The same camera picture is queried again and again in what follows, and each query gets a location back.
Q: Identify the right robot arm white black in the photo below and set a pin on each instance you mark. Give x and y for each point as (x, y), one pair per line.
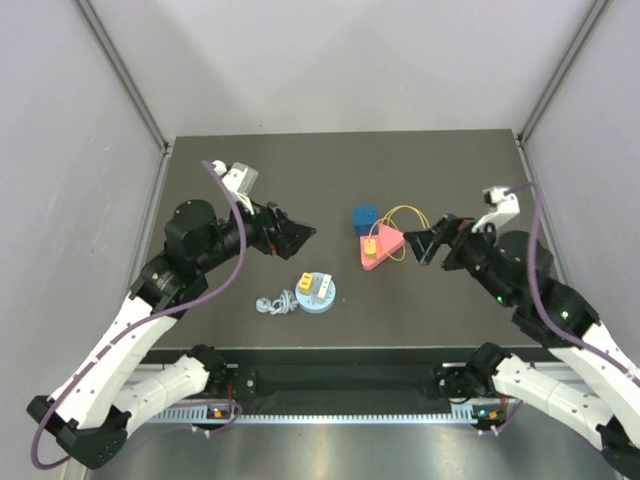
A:
(515, 269)

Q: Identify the light blue round socket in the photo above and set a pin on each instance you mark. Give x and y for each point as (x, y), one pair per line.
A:
(315, 292)

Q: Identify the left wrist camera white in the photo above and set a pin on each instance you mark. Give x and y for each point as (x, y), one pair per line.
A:
(239, 180)

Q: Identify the pink triangular power strip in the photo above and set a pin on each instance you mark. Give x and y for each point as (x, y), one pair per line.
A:
(390, 246)

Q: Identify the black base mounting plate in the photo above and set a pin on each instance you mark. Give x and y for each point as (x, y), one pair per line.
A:
(430, 373)

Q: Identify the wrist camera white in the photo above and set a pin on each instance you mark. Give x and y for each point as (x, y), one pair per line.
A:
(239, 180)
(503, 206)

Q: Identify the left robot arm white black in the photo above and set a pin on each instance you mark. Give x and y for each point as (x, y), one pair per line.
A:
(93, 414)

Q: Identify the yellow plug adapter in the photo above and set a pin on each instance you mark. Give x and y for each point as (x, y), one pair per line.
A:
(305, 283)

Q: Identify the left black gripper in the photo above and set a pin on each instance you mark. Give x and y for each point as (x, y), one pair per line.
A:
(288, 235)

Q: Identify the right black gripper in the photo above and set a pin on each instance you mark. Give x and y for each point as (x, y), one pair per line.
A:
(451, 230)

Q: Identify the white square charger plug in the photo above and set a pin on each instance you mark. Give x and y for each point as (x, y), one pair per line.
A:
(323, 287)

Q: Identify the blue cube plug adapter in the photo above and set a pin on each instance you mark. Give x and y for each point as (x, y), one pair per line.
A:
(363, 218)

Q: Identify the yellow charger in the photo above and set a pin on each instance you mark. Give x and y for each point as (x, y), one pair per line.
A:
(369, 248)

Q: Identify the right aluminium frame post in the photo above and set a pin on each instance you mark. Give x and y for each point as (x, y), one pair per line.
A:
(578, 40)

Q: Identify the left aluminium frame post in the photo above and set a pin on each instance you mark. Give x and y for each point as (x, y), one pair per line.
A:
(122, 73)

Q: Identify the aluminium frame post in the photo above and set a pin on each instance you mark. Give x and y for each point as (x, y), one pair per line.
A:
(578, 40)
(122, 73)

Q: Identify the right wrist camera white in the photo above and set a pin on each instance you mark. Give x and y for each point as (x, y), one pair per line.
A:
(503, 206)

